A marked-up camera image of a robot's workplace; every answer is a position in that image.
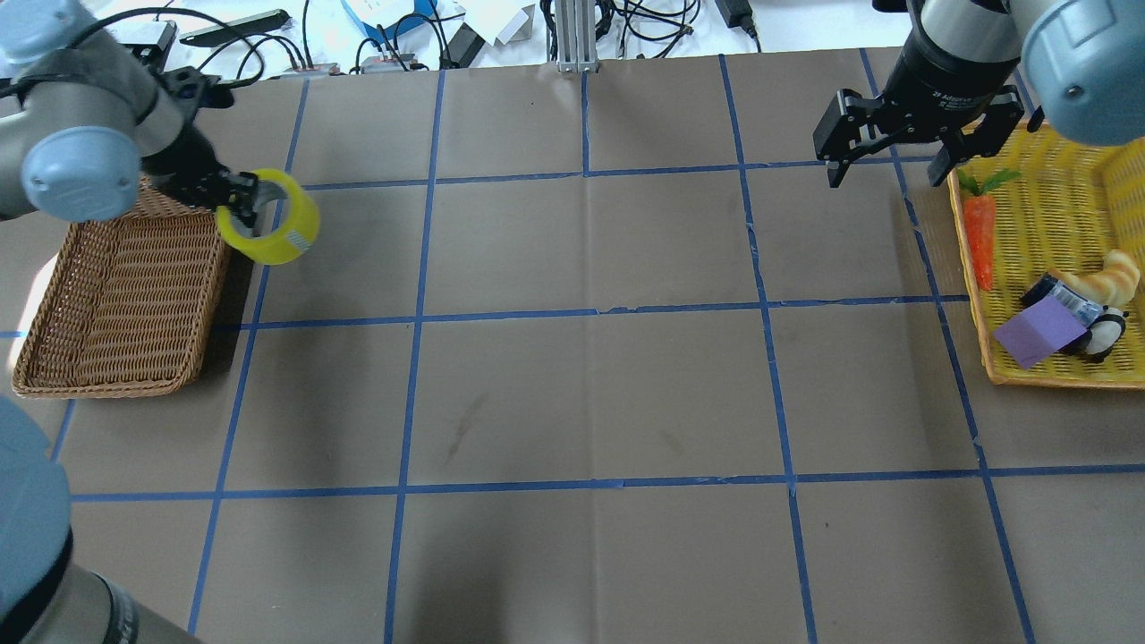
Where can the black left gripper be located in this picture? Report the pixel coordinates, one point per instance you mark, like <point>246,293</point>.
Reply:
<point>175,154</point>

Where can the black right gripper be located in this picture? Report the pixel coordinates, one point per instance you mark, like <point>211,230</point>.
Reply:
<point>946,79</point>

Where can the yellow tape roll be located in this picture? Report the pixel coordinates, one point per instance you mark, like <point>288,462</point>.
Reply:
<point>289,226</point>

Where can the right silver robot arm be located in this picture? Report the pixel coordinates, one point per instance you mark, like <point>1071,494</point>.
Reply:
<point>1083,59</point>

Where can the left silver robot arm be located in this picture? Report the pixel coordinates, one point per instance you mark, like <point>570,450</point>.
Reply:
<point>91,120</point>

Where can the orange toy carrot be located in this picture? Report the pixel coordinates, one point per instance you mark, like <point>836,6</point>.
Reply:
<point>979,219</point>

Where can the brown wicker basket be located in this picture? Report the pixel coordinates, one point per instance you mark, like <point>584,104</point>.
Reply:
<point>127,312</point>

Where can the yellow plastic basket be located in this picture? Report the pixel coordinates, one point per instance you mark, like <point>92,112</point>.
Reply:
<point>1069,205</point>

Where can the black flat bar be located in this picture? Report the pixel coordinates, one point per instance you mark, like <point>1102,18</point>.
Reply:
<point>249,26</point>

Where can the black power adapter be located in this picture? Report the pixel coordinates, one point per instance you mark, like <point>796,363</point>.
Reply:
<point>738,14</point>

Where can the blue and white box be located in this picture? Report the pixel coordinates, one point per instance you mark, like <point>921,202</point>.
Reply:
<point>376,19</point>

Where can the purple foam cube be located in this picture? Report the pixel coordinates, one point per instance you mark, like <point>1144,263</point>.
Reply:
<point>1037,332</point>

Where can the toy croissant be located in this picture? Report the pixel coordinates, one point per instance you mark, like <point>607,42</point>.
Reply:
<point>1114,285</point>

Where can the small dark labelled jar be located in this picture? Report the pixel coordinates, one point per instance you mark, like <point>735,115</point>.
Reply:
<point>1084,309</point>

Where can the black white plush toy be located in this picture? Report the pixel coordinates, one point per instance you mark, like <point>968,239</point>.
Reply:
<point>1098,341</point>

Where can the white paper sheet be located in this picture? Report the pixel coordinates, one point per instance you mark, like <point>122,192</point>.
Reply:
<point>500,22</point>

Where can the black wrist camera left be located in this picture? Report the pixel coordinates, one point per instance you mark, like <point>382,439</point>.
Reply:
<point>193,90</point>

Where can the aluminium frame post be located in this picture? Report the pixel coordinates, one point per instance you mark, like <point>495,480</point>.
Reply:
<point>571,35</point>

